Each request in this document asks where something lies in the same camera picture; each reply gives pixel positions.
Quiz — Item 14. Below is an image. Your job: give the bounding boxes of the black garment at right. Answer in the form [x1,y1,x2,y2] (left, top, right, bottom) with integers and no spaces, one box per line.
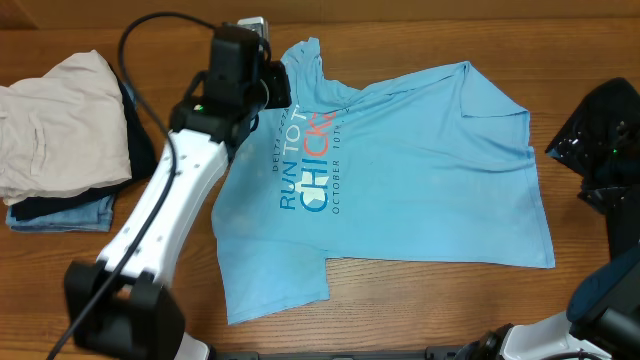
[546,77,639,259]

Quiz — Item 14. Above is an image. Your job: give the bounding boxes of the black folded garment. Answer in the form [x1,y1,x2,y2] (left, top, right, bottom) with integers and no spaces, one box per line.
[1,67,156,220]

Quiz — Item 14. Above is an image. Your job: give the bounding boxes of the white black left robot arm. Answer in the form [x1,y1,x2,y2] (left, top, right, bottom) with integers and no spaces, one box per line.
[62,17,291,359]

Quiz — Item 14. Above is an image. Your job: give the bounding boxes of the beige folded garment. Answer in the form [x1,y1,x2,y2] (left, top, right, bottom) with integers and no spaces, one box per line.
[1,50,132,205]

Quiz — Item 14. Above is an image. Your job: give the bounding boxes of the light blue printed t-shirt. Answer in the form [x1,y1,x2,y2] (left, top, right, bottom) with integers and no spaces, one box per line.
[212,38,555,324]

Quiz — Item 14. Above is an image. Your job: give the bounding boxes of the blue folded jeans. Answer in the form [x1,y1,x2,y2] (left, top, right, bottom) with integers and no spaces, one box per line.
[6,82,154,233]

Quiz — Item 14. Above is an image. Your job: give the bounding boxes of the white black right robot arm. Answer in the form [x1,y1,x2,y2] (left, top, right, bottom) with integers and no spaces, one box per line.
[455,248,639,360]

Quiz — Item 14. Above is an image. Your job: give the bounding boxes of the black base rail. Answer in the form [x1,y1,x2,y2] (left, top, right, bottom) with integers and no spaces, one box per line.
[213,346,462,360]

